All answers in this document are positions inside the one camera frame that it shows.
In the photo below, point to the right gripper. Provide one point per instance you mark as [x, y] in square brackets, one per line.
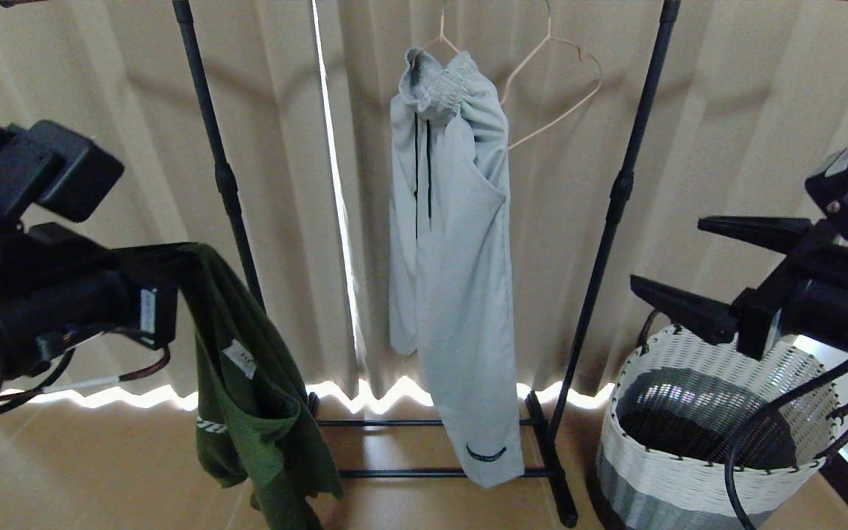
[836, 302]

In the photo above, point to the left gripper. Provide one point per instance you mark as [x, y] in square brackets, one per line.
[78, 309]

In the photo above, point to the green shirt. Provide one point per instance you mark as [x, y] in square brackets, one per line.
[247, 412]

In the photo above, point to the pink clothes hanger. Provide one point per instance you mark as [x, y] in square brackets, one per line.
[549, 29]
[442, 26]

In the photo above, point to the white laundry basket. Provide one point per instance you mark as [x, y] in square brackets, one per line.
[659, 442]

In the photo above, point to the black clothes rack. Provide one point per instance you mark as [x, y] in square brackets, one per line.
[227, 184]

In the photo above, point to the beige curtain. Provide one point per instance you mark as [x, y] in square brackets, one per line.
[726, 110]

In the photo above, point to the pale grey shorts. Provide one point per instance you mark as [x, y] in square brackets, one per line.
[453, 294]

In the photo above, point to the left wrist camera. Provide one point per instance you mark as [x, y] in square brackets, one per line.
[56, 169]

